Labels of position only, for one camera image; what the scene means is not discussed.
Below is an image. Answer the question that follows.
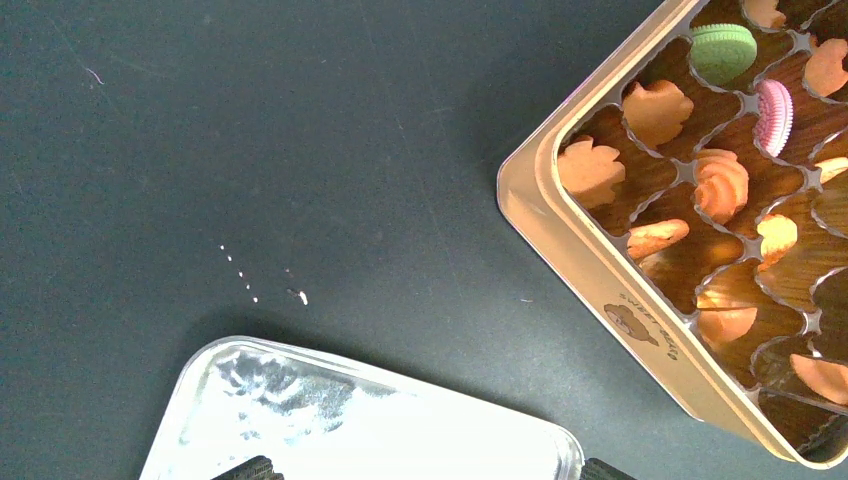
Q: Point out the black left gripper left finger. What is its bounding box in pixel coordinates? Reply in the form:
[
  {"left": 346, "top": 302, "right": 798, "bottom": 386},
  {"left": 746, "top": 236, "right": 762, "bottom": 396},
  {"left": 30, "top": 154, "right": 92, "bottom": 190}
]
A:
[{"left": 212, "top": 455, "right": 284, "bottom": 480}]

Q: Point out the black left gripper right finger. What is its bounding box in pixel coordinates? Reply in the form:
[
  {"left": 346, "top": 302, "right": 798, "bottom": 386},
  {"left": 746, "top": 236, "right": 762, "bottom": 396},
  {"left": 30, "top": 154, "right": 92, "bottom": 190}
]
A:
[{"left": 580, "top": 458, "right": 635, "bottom": 480}]

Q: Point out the orange cookie third row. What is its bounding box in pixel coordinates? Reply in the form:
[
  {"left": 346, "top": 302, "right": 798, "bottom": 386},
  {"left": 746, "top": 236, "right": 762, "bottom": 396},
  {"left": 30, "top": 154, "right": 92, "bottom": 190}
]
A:
[
  {"left": 697, "top": 292, "right": 759, "bottom": 348},
  {"left": 815, "top": 157, "right": 848, "bottom": 185}
]

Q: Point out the orange cookie second row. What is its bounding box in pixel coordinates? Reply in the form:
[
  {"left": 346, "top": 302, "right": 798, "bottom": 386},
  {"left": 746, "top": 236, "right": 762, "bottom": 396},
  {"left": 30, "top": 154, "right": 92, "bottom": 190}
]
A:
[{"left": 627, "top": 219, "right": 690, "bottom": 260}]

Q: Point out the orange flower cookie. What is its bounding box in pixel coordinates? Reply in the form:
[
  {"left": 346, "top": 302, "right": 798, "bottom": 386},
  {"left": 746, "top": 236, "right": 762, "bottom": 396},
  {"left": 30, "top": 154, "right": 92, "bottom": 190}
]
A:
[
  {"left": 622, "top": 80, "right": 694, "bottom": 149},
  {"left": 557, "top": 135, "right": 626, "bottom": 209}
]

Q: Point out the gold cookie tin box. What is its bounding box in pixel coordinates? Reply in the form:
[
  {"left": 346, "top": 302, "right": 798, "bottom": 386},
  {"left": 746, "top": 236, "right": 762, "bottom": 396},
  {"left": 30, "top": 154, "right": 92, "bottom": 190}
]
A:
[{"left": 497, "top": 1, "right": 847, "bottom": 470}]

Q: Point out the orange swirl cookie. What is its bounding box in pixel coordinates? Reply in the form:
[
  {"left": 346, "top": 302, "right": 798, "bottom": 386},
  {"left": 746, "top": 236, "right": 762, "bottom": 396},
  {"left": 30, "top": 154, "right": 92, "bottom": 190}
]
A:
[{"left": 695, "top": 149, "right": 749, "bottom": 225}]

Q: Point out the green round macaron cookie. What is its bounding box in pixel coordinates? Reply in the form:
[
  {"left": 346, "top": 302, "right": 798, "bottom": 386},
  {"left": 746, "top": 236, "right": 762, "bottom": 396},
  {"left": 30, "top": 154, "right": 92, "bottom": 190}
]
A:
[{"left": 690, "top": 23, "right": 758, "bottom": 86}]

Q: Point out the orange round cookie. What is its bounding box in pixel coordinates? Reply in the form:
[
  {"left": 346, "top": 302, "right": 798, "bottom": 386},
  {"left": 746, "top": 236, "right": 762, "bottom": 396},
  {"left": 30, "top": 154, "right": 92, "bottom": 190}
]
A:
[{"left": 742, "top": 0, "right": 786, "bottom": 29}]

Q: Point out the silver tin lid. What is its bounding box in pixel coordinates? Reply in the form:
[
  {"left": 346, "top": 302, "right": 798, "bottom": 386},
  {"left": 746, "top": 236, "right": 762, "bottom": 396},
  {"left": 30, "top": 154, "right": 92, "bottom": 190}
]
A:
[{"left": 141, "top": 336, "right": 585, "bottom": 480}]

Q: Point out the pink round macaron cookie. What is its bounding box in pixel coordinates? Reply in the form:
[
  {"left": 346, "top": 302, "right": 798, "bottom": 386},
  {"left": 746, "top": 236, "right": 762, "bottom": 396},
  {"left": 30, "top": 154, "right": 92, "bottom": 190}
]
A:
[{"left": 754, "top": 79, "right": 794, "bottom": 157}]

